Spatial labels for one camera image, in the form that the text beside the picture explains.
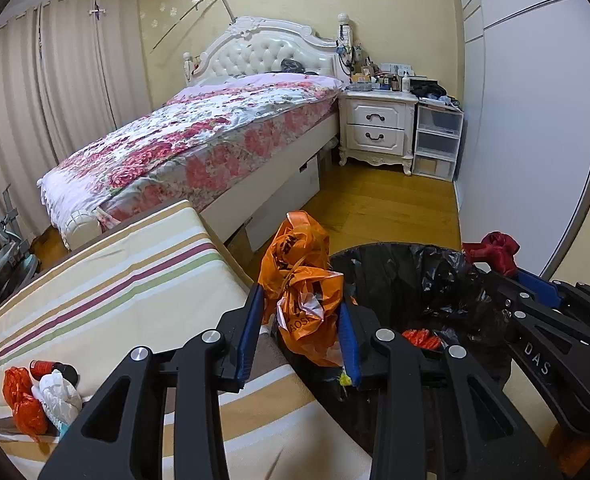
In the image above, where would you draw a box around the orange plastic bag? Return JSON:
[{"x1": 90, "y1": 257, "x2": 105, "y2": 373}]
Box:
[{"x1": 258, "y1": 210, "x2": 344, "y2": 367}]

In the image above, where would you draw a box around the clear plastic drawer unit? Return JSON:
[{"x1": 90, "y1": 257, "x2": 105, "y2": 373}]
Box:
[{"x1": 412, "y1": 100, "x2": 463, "y2": 182}]

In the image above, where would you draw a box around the floral pink bed cover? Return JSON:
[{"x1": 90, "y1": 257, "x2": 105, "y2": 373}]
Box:
[{"x1": 38, "y1": 73, "x2": 344, "y2": 231}]

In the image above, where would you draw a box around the beige curtain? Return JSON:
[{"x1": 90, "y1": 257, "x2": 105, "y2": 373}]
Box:
[{"x1": 0, "y1": 0, "x2": 151, "y2": 238}]

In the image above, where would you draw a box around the white tufted headboard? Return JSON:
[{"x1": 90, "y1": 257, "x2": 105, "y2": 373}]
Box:
[{"x1": 183, "y1": 13, "x2": 353, "y2": 86}]

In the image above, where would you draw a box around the dark red satin cloth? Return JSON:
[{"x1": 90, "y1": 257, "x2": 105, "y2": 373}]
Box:
[{"x1": 462, "y1": 231, "x2": 520, "y2": 278}]

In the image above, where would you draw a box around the white bed frame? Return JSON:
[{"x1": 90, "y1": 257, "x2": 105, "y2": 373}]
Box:
[{"x1": 58, "y1": 105, "x2": 338, "y2": 250}]

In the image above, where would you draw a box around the white nightstand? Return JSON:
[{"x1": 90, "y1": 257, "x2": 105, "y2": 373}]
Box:
[{"x1": 338, "y1": 90, "x2": 417, "y2": 176}]

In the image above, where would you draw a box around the red net trash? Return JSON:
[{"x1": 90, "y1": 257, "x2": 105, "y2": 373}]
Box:
[{"x1": 402, "y1": 330, "x2": 443, "y2": 351}]

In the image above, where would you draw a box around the white under-bed box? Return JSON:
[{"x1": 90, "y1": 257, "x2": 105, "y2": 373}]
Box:
[{"x1": 245, "y1": 156, "x2": 320, "y2": 252}]

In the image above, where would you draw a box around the striped bed sheet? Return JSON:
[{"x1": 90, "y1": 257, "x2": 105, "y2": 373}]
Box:
[{"x1": 0, "y1": 200, "x2": 371, "y2": 479}]

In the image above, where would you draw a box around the black bag trash bin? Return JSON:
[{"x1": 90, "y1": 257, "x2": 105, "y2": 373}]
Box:
[{"x1": 275, "y1": 242, "x2": 511, "y2": 454}]

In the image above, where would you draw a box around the red crumpled plastic bag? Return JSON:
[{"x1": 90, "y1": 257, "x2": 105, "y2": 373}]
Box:
[{"x1": 2, "y1": 366, "x2": 48, "y2": 441}]

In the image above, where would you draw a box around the red bottle black cap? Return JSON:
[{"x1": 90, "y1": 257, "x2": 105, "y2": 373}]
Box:
[{"x1": 29, "y1": 360, "x2": 79, "y2": 386}]

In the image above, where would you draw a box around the white green tube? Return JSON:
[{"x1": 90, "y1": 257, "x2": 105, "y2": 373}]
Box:
[{"x1": 55, "y1": 422, "x2": 69, "y2": 437}]

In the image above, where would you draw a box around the grey desk chair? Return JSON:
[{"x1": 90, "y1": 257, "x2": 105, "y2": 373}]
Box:
[{"x1": 0, "y1": 185, "x2": 40, "y2": 295}]

